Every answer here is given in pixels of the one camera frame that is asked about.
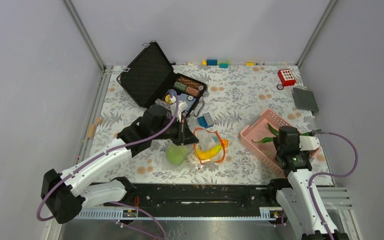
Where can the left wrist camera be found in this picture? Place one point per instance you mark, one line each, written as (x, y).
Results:
(180, 106)

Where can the green toy chili pepper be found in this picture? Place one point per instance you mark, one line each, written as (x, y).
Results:
(264, 140)

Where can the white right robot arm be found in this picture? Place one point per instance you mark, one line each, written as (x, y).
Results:
(297, 193)

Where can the blue toy brick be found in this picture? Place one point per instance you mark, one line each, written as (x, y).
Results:
(203, 122)

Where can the pink plastic basket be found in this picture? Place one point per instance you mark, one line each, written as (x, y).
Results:
(259, 139)

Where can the yellow toy brick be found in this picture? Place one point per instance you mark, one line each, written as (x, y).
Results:
(225, 142)

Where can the yellow toy banana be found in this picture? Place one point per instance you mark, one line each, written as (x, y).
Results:
(206, 155)

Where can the red toy block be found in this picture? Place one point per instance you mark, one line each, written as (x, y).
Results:
(286, 77)

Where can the wooden block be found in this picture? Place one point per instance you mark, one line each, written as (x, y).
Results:
(91, 131)

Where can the blue brick at wall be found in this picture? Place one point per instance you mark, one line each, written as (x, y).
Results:
(211, 62)

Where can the poker chip near baseplate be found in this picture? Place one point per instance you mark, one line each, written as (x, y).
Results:
(280, 87)

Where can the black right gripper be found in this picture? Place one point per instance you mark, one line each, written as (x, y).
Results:
(275, 141)

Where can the green toy cabbage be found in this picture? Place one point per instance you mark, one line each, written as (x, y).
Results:
(176, 155)

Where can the floral tablecloth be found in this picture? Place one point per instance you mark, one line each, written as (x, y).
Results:
(235, 98)

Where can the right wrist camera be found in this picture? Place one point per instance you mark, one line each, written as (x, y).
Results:
(308, 143)

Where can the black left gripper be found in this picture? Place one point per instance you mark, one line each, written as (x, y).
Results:
(185, 135)

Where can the grey toy brick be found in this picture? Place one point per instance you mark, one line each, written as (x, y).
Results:
(208, 120)

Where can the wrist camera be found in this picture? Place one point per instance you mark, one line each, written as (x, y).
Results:
(308, 143)
(180, 106)

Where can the black poker chip case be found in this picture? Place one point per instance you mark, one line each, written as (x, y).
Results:
(150, 76)

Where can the teal brick at wall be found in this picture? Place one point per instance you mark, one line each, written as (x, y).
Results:
(223, 65)

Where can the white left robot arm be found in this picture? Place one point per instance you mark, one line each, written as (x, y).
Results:
(64, 194)

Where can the clear zip bag orange zipper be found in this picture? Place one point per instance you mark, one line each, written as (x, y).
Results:
(207, 140)

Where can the grey studded baseplate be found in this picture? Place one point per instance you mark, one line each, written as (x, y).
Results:
(304, 100)

